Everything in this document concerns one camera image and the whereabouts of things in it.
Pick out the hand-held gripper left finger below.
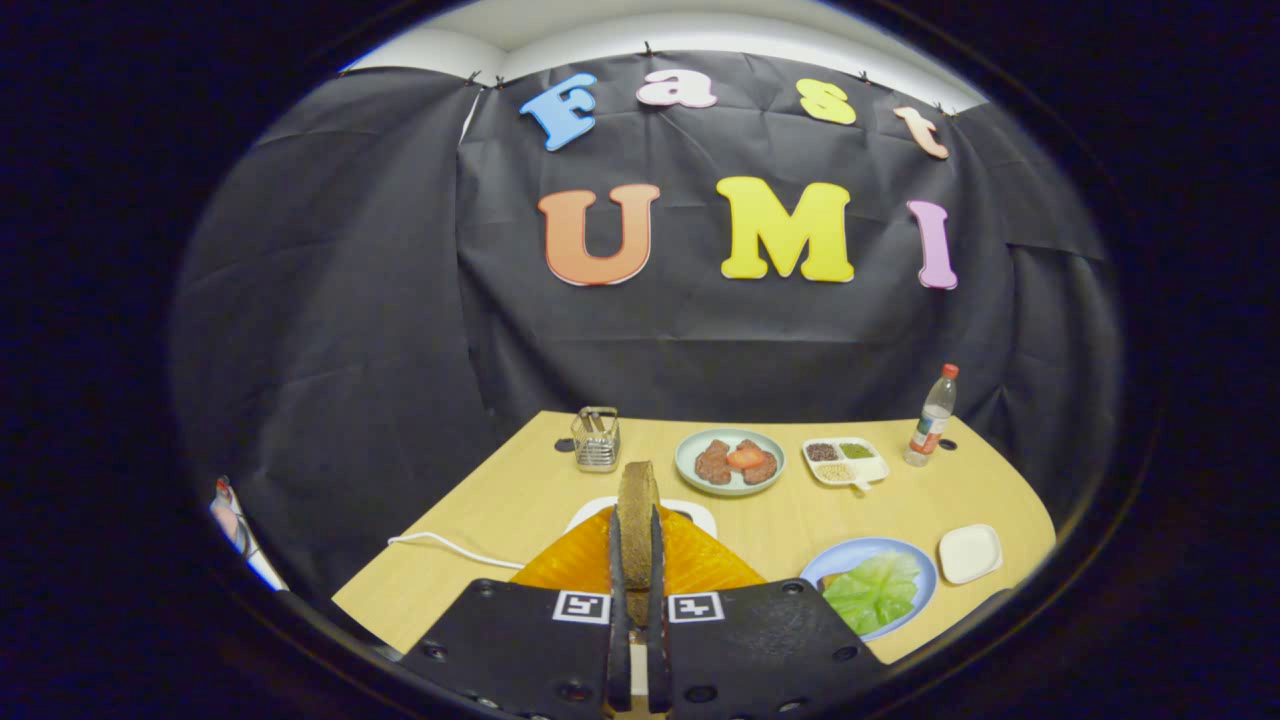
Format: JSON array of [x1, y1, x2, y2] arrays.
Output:
[[400, 505, 634, 720]]

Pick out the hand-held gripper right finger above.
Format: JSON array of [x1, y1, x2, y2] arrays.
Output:
[[647, 505, 889, 720]]

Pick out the brown toast slice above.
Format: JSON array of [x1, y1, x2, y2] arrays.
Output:
[[615, 460, 662, 631]]

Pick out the green lettuce leaf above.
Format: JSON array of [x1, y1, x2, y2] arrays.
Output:
[[822, 552, 921, 636]]

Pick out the white toaster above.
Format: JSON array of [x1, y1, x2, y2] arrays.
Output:
[[565, 496, 718, 541]]

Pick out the pale green plate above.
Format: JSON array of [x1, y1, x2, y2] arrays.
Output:
[[674, 428, 787, 497]]

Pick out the blue plate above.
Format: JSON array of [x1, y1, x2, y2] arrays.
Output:
[[800, 537, 939, 642]]

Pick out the white divided seasoning tray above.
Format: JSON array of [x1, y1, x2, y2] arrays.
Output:
[[801, 437, 891, 493]]

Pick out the small white square plate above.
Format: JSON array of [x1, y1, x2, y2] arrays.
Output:
[[938, 523, 1004, 586]]

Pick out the clear bottle red cap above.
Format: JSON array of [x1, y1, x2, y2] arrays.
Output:
[[904, 363, 960, 468]]

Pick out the black backdrop cloth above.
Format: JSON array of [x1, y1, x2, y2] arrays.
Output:
[[170, 50, 1121, 601]]

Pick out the white side table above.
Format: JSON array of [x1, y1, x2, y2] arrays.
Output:
[[210, 478, 287, 592]]

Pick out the metal wire holder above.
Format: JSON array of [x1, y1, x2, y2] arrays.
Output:
[[571, 406, 621, 473]]

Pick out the white power cable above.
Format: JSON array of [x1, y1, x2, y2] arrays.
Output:
[[388, 531, 526, 571]]

